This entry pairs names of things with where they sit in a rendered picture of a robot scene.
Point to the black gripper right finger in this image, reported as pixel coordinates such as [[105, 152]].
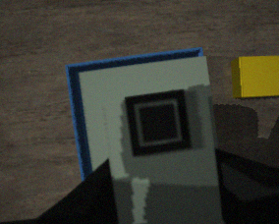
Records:
[[249, 190]]

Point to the yellow rectangular block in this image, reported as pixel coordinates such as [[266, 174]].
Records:
[[255, 76]]

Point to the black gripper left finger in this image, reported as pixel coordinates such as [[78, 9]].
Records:
[[91, 202]]

